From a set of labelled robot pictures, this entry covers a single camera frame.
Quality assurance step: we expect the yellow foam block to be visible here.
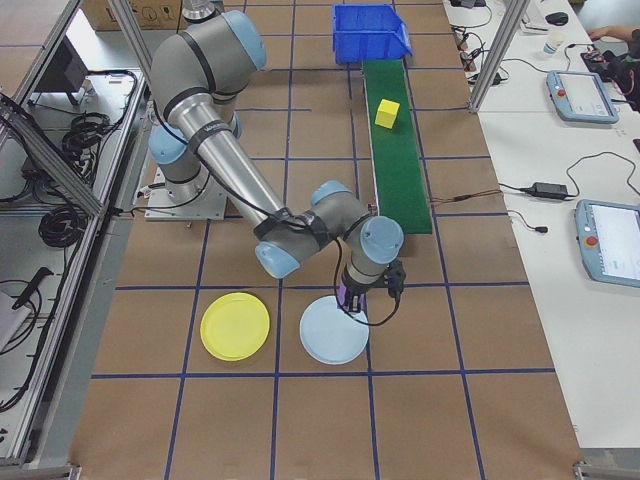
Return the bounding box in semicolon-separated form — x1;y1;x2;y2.
374;98;401;129

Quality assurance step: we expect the light blue plate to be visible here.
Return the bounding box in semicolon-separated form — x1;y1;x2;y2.
298;295;371;365

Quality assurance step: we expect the yellow plate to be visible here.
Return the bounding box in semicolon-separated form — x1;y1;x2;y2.
199;292;272;362

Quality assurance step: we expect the green conveyor belt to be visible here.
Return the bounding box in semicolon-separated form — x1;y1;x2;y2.
360;58;434;236

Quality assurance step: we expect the black power brick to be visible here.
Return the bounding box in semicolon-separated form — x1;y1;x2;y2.
519;181;574;200

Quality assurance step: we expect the white desk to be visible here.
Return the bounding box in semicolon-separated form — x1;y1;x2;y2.
442;0;640;451

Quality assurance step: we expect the blue plastic storage bin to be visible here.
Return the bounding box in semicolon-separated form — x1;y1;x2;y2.
332;3;414;66

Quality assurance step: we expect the small electronics board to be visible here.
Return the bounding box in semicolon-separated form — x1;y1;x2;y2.
459;49;489;77
452;24;474;52

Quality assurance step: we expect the grey-blue teach pendant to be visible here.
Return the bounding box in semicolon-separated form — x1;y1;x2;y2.
545;69;621;125
573;198;640;289

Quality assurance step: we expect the brown cardboard box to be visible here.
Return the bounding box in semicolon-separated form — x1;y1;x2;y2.
82;0;189;31

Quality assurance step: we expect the black box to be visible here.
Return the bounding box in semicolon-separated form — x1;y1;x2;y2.
47;37;89;97

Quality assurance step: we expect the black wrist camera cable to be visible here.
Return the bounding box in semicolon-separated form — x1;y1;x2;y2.
331;238;402;329

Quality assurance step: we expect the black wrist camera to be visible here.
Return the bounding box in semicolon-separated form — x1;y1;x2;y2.
385;258;407;301

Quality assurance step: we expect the red conveyor wire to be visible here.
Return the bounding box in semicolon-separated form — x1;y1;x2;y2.
428;188;504;205

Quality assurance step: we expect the white square base plate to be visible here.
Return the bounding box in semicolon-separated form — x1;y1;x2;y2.
144;167;229;221

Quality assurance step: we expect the V-shaped metal bar frame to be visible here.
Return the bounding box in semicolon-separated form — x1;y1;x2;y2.
0;0;152;464

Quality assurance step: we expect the aluminium profile post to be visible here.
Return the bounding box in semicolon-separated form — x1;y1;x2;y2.
468;0;532;114

